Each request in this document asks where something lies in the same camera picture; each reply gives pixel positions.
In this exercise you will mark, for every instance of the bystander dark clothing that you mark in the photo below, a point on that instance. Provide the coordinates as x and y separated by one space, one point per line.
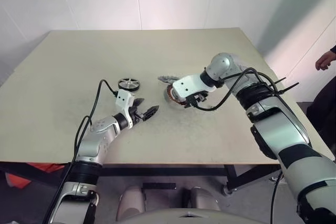
324 103

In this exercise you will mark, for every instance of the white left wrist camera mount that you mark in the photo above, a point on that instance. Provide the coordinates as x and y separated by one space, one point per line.
123 100

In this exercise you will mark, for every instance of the black zip tie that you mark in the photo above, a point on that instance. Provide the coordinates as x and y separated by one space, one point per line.
288 87
279 81

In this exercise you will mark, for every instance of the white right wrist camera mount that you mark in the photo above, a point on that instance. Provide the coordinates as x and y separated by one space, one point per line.
187 83

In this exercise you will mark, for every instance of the orange cloth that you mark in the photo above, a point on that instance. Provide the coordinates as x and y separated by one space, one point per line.
15 182

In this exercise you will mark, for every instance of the small black metal wheel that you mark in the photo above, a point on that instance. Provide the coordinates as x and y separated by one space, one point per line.
128 83

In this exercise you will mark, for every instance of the black table frame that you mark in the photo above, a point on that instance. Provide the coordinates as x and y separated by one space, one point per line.
170 171

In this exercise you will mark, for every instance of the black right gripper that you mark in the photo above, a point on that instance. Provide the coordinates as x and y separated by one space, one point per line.
198 98

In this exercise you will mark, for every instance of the beige rounded robot leg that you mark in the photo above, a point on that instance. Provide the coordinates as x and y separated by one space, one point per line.
203 199
131 203

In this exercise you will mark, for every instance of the grey motor housing lid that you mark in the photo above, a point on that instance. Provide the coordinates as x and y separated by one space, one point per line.
166 79

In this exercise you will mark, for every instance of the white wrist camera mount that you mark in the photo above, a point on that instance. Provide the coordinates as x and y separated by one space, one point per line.
123 100
187 83

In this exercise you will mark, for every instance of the bystander bare hand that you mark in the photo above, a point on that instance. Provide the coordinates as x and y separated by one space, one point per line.
324 61

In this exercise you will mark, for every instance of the grey robot torso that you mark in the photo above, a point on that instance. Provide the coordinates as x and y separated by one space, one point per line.
183 216

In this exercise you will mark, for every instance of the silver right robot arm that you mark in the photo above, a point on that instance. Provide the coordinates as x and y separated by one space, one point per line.
288 134

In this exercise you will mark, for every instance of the grey caster wheel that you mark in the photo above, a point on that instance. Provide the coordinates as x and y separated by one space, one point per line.
229 189

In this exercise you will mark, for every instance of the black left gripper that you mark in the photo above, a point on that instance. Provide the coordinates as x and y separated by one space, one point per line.
135 116

